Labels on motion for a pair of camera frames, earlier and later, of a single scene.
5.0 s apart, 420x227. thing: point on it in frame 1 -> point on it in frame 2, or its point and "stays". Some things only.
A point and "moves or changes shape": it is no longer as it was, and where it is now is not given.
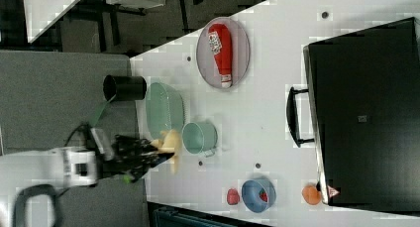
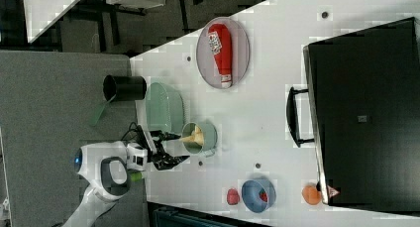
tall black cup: x=120 y=87 stays
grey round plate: x=241 y=53 stays
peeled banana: x=171 y=139 moves or changes shape
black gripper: x=130 y=158 -> x=161 y=160
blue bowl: x=251 y=190 stays
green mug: x=199 y=138 stays
